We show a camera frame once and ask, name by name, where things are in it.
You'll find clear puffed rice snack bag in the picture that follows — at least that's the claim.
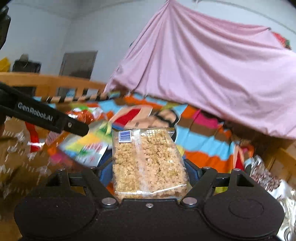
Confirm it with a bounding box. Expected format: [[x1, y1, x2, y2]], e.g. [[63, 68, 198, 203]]
[[112, 128, 191, 201]]

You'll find green white snack bag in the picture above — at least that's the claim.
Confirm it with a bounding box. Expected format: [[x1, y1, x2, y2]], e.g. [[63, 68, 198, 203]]
[[58, 120, 112, 167]]

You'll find colourful cartoon blanket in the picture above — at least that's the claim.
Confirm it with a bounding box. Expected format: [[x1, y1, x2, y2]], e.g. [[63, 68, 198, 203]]
[[0, 91, 258, 241]]

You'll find dark bookshelf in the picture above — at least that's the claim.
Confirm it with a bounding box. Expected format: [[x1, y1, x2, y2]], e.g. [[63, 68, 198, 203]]
[[12, 54, 42, 96]]

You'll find striped tiger pattern roll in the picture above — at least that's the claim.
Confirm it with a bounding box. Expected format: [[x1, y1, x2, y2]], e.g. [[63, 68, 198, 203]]
[[41, 93, 109, 104]]

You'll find red clear snack packet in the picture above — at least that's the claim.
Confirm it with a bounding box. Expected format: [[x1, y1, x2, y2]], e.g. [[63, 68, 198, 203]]
[[25, 122, 48, 153]]

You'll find orange snack bag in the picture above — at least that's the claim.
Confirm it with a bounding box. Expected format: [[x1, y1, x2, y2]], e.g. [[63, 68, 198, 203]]
[[66, 106, 106, 125]]

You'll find grey door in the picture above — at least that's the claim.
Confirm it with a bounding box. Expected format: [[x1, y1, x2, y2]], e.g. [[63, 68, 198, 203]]
[[58, 50, 98, 98]]

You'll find floral patterned cloth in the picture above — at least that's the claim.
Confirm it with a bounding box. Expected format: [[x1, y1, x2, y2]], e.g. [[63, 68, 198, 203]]
[[244, 155, 295, 240]]

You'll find pink sheet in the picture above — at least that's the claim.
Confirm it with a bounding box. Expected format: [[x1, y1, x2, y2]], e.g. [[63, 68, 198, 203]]
[[105, 1, 295, 139]]

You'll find wooden bed frame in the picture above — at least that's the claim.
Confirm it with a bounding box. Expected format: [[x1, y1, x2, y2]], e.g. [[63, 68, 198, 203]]
[[1, 72, 107, 100]]

